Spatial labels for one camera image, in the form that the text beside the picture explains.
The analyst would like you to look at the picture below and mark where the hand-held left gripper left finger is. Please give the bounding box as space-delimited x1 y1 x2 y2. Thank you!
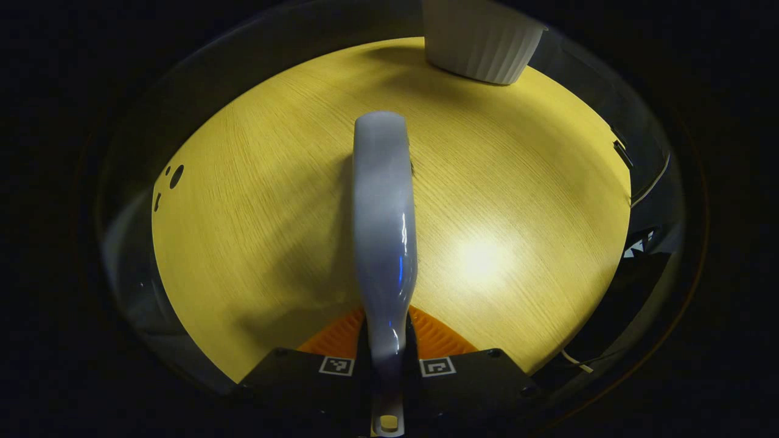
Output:
234 306 373 438

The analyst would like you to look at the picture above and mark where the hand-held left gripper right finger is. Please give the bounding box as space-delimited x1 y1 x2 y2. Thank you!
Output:
403 304 542 426

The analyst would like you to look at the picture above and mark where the small grey broom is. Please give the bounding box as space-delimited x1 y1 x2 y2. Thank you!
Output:
352 111 419 437

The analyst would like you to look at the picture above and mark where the white ribbed garbage bin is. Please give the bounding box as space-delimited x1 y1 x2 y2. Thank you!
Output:
422 0 548 86

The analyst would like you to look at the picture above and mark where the dark object with white pattern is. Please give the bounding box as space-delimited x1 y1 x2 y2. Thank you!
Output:
621 228 663 261

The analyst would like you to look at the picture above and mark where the white cable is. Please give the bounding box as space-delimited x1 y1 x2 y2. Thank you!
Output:
629 152 671 209
560 348 595 374

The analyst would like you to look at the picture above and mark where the black desk edge bracket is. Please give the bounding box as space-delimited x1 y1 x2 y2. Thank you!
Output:
612 139 635 170

